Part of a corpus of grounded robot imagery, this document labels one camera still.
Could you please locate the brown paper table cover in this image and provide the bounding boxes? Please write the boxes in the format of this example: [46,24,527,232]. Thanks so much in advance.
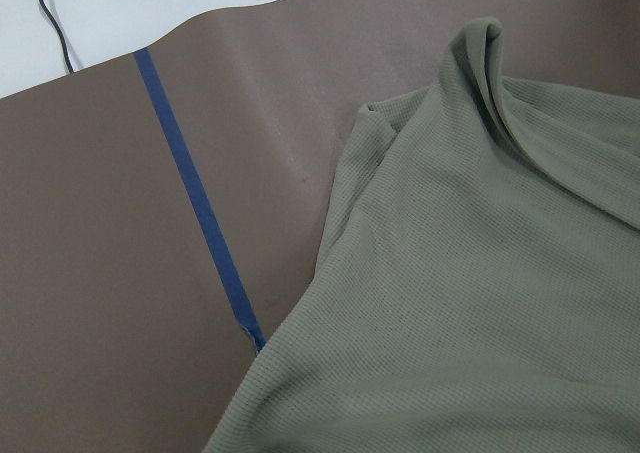
[1,0,639,452]

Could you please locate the olive green long-sleeve shirt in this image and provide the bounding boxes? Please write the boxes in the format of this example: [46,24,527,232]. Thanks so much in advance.
[207,18,639,452]

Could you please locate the thin black table cable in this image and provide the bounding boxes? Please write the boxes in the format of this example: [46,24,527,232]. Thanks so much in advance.
[32,0,79,74]

